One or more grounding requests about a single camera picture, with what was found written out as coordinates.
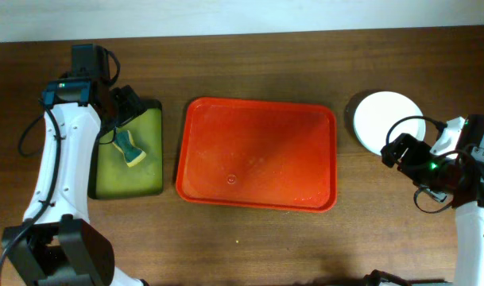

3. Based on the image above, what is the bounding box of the yellow green scrub sponge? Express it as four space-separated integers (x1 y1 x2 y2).
112 130 146 168

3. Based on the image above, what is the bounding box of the cream white plate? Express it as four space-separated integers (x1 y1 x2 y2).
353 91 423 156

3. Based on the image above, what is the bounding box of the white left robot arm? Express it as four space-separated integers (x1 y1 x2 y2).
0 79 145 285

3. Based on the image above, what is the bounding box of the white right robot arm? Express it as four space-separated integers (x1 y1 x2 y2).
381 131 484 285

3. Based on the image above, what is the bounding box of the red plastic tray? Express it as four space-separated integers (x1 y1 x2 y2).
176 97 338 213

